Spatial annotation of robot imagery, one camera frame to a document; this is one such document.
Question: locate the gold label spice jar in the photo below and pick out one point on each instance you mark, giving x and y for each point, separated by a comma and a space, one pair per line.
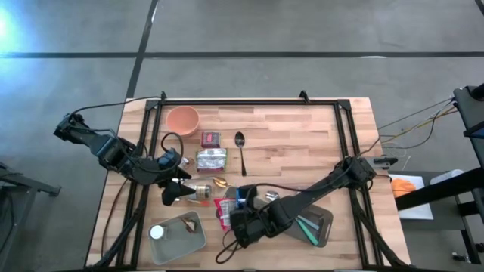
200, 192

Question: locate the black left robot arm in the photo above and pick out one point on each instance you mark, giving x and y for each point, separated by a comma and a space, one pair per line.
98, 147

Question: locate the dark grey plastic bin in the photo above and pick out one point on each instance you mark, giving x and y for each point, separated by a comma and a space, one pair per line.
321, 226

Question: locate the peach plastic bowl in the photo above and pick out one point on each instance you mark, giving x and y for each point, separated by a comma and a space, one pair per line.
182, 121

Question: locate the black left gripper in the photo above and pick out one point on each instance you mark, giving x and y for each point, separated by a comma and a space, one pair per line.
151, 174

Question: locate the black aluminium table frame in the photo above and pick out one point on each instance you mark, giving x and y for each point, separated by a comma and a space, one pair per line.
246, 102

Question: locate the orange cloth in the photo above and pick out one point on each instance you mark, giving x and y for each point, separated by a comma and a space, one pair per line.
402, 187

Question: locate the clear plastic container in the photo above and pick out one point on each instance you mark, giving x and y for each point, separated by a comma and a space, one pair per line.
448, 177

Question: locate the black metal spoon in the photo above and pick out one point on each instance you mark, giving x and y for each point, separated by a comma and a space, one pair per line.
239, 139

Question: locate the white round lid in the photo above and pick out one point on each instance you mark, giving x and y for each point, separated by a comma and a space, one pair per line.
157, 232

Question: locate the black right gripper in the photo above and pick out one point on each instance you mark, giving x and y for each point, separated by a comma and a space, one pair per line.
247, 226

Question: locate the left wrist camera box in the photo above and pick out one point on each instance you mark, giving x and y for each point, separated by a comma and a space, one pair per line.
168, 158

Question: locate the shrimp ramen packet green edge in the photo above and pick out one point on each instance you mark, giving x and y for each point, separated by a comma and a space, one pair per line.
211, 160

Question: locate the blue ramen packet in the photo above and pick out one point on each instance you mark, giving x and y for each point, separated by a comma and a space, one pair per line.
241, 197

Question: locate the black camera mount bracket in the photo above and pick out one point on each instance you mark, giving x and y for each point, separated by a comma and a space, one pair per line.
383, 161

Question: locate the small glass spice jar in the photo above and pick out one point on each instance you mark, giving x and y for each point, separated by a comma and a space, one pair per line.
188, 162

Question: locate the red ramen packet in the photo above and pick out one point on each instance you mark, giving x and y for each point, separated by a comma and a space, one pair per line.
223, 211

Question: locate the black rig table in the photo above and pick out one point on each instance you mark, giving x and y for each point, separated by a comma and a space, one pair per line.
469, 109

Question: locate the smoked paprika tin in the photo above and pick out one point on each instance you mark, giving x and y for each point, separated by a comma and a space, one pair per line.
210, 139

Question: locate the black metal stand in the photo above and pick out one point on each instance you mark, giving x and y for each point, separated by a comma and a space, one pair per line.
22, 185

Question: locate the white paper sheet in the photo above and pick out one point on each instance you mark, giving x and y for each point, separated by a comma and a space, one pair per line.
416, 208

